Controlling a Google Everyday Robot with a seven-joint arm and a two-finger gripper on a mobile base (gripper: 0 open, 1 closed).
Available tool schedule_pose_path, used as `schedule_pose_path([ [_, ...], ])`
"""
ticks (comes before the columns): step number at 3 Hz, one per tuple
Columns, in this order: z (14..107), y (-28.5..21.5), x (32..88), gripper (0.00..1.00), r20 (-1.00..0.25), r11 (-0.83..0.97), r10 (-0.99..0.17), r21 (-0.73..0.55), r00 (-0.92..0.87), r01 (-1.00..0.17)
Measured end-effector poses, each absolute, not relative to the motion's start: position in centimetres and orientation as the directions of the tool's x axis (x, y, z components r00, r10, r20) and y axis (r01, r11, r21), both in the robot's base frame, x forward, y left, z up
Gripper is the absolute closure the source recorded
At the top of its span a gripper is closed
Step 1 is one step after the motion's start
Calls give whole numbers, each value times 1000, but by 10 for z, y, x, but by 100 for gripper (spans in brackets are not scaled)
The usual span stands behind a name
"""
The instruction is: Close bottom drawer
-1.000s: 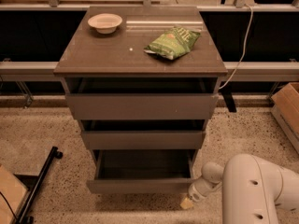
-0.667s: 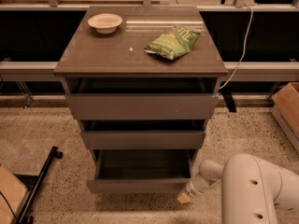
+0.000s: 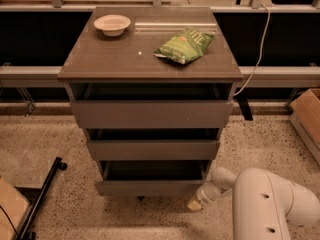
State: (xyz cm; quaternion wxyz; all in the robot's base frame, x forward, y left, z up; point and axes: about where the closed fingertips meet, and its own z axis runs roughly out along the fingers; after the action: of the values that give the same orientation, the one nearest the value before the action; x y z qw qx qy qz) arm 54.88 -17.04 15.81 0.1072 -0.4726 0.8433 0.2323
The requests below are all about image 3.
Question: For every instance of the cardboard box right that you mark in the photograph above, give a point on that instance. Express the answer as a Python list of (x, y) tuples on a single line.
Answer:
[(306, 120)]

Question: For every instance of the yellow foam-covered gripper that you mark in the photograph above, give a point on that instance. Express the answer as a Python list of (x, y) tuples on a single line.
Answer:
[(203, 195)]

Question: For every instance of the black wheeled stand leg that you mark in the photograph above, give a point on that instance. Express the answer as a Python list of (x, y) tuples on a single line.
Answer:
[(35, 196)]

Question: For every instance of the grey drawer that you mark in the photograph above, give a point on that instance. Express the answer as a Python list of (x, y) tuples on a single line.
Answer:
[(153, 144), (152, 178), (152, 105)]

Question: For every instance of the grey metal railing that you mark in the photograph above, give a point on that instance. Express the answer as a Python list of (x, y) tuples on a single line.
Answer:
[(262, 77)]

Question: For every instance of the black bracket behind cabinet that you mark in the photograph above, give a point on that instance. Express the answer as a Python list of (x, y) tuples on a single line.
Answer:
[(242, 99)]

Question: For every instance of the grey drawer cabinet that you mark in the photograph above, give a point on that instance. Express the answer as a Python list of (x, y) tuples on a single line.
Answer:
[(129, 58)]

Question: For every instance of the green chip bag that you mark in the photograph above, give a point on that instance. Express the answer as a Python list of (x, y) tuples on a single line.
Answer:
[(185, 47)]

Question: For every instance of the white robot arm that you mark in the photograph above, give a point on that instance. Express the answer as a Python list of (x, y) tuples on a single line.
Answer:
[(264, 204)]

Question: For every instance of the wooden board left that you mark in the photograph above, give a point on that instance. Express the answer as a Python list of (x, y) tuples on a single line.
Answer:
[(13, 210)]

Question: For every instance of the white paper bowl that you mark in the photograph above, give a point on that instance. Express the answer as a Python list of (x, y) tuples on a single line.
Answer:
[(112, 25)]

